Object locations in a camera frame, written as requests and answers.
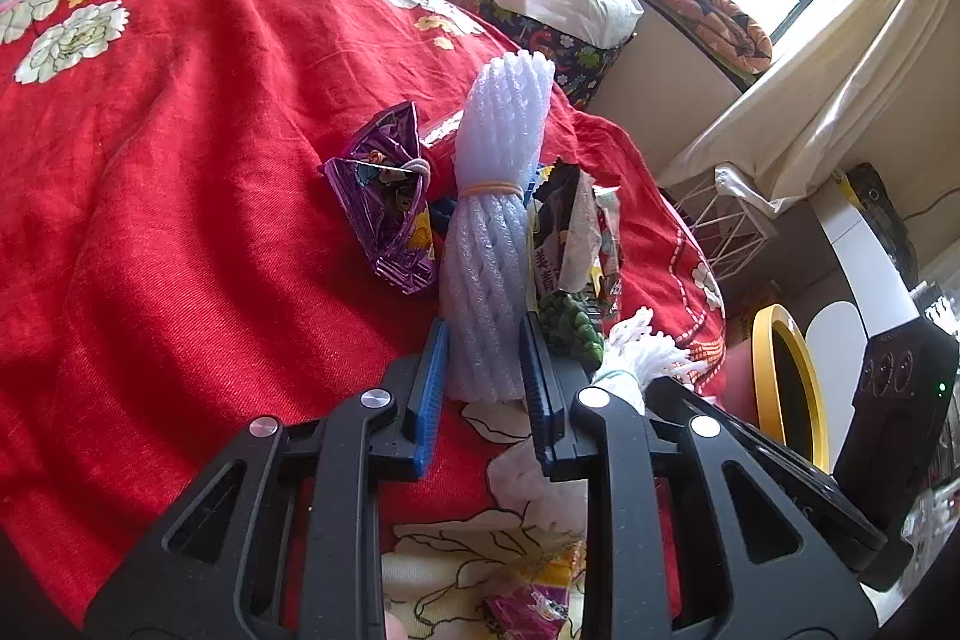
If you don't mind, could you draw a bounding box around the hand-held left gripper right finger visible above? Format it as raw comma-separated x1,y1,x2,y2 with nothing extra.
520,314,880,640

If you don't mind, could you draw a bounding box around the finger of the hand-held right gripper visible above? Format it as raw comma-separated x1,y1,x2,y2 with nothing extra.
646,377,912,592

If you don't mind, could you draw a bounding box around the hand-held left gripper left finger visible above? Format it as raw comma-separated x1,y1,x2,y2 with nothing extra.
84,319,451,640

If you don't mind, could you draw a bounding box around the green pea snack wrapper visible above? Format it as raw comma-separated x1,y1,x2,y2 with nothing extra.
525,160,625,367

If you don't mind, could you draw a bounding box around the frayed white foam net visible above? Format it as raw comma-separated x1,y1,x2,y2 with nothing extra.
592,302,710,416

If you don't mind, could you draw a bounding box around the yellow rimmed bin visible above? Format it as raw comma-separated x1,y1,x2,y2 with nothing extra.
750,304,832,472

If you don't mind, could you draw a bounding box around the white foam net bundle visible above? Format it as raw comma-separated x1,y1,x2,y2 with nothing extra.
439,49,557,402

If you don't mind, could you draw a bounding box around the white chair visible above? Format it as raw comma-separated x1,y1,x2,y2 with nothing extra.
806,299,871,386

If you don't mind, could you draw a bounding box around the flat white foam net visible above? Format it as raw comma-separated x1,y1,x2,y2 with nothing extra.
486,437,590,536

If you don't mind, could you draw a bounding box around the white desk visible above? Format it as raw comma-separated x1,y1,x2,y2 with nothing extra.
814,175,923,348

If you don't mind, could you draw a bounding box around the black device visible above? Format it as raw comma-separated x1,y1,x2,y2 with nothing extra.
844,161,920,281

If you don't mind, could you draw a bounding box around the yellow purple snack wrapper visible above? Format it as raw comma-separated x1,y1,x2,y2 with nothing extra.
484,539,590,640

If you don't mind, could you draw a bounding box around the red floral blanket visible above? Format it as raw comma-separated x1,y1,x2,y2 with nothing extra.
0,0,728,640

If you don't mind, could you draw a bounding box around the dinosaur print storage bag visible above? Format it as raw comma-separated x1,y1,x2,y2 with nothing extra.
476,0,638,112

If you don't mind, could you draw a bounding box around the cream curtain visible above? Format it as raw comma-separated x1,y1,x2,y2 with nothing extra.
660,0,960,199

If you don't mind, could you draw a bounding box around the white plastic bag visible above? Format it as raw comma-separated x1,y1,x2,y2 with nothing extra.
484,0,646,49

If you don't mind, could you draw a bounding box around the orange patterned quilt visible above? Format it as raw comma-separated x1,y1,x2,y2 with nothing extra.
649,0,775,86

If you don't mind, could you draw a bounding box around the white wire frame stool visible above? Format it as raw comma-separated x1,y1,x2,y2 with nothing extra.
667,164,785,285

